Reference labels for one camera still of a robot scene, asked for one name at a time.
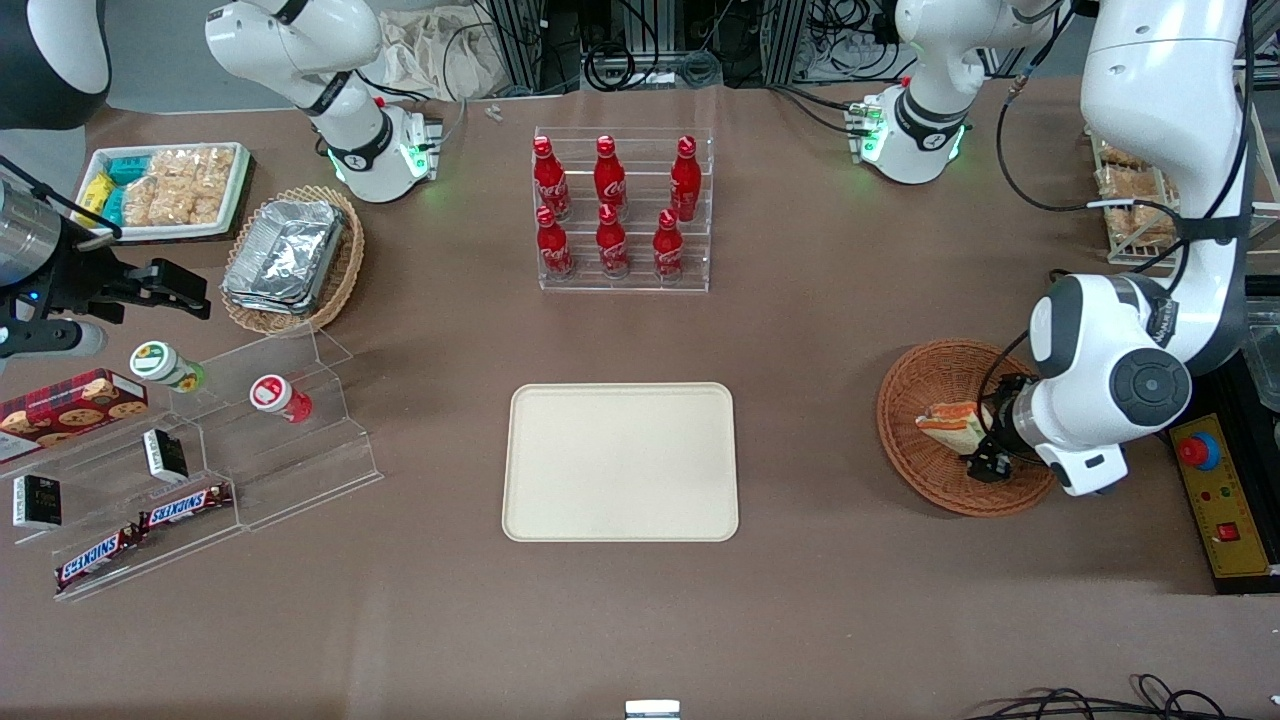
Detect red plaid cookie box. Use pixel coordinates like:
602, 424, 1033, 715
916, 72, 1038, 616
0, 368, 149, 463

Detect brown wicker basket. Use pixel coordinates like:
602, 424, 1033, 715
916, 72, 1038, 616
877, 339, 1061, 518

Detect black coiled cable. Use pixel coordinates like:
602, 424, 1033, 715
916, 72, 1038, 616
585, 45, 641, 91

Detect clear acrylic stepped stand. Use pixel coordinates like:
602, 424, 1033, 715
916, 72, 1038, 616
0, 325, 384, 601

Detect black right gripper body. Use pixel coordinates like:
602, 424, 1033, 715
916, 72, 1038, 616
35, 245, 136, 326

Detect black base cable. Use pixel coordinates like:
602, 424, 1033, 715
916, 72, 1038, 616
770, 83, 871, 136

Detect black cable bundle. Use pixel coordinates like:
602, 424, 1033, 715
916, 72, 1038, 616
965, 675, 1280, 720

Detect beige cloth bag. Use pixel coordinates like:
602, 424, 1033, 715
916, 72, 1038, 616
375, 5, 521, 101

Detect small black box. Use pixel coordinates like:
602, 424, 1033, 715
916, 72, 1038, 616
12, 475, 63, 529
142, 428, 189, 483

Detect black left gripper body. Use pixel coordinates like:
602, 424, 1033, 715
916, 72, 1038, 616
985, 372, 1036, 456

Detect cream plastic tray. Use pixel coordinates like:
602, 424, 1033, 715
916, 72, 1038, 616
502, 382, 740, 543

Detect light wicker basket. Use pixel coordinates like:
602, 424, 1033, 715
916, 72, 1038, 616
220, 185, 366, 336

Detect stacked aluminium foil trays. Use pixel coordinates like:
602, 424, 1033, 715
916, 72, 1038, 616
222, 198, 346, 316

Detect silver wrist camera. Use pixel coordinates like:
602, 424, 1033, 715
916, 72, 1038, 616
0, 320, 106, 359

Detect green lid sunflower jar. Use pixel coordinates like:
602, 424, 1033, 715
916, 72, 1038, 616
130, 340, 208, 393

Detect white wire rack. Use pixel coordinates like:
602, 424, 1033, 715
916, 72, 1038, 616
1088, 75, 1280, 269

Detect triangular sandwich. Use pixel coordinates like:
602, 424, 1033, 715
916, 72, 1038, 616
915, 400, 993, 457

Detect red lid jar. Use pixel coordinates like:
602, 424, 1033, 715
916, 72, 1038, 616
249, 374, 314, 424

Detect red cola bottle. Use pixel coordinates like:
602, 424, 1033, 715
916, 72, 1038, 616
669, 135, 703, 223
535, 205, 575, 281
532, 136, 571, 221
652, 208, 685, 283
593, 135, 628, 216
595, 203, 631, 279

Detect clear rice cracker bag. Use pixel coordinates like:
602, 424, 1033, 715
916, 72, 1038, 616
150, 147, 236, 188
122, 178, 223, 227

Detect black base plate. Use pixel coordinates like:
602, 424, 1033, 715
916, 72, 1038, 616
1185, 350, 1280, 598

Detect clear acrylic bottle rack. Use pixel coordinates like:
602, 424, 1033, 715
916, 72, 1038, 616
533, 127, 714, 293

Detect yellow emergency stop box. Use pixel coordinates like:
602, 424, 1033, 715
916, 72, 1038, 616
1168, 412, 1280, 581

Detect Snickers bar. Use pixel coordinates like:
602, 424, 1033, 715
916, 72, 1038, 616
137, 482, 233, 531
55, 525, 146, 591

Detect white snack tray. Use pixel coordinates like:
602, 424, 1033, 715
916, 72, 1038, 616
75, 142, 253, 243

